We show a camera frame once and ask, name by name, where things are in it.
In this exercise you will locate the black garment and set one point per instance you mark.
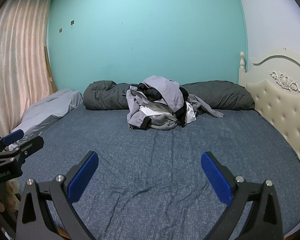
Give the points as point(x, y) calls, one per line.
point(150, 93)

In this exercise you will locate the dark grey duvet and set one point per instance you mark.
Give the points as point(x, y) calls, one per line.
point(102, 95)

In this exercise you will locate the grey jacket with black cuffs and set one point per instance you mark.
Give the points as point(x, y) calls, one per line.
point(170, 92)

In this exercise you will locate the bed with blue sheet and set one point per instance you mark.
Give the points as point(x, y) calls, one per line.
point(152, 155)

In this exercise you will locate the pink curtain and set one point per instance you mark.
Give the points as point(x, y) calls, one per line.
point(15, 67)

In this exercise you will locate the wooden plank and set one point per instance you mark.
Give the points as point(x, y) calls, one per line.
point(50, 72)

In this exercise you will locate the wall hook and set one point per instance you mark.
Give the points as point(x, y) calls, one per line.
point(72, 22)

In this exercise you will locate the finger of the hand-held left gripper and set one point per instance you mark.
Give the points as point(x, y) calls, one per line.
point(31, 145)
point(13, 136)

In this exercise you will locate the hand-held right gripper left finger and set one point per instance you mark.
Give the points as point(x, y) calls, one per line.
point(83, 177)

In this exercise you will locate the person's left hand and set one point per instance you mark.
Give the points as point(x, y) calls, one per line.
point(12, 195)

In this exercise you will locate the pile of clothes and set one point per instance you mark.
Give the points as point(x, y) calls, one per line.
point(148, 110)

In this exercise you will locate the cream tufted headboard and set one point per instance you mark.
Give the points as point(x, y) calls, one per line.
point(277, 100)

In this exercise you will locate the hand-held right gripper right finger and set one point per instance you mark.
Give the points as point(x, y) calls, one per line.
point(215, 180)

